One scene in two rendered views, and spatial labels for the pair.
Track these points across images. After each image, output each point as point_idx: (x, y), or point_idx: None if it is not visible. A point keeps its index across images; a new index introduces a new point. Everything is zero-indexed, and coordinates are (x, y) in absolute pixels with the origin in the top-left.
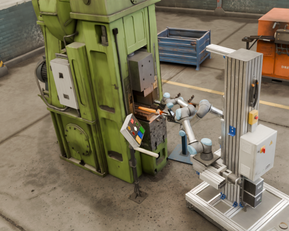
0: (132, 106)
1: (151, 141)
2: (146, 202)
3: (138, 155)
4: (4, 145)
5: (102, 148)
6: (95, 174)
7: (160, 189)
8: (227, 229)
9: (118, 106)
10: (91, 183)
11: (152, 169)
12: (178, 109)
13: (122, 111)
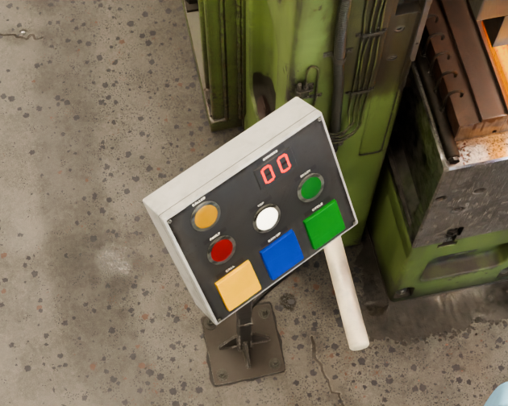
0: (410, 26)
1: (425, 225)
2: (243, 403)
3: (362, 197)
4: None
5: (239, 45)
6: (201, 89)
7: (346, 391)
8: None
9: (292, 2)
10: (151, 121)
11: (391, 278)
12: None
13: (305, 38)
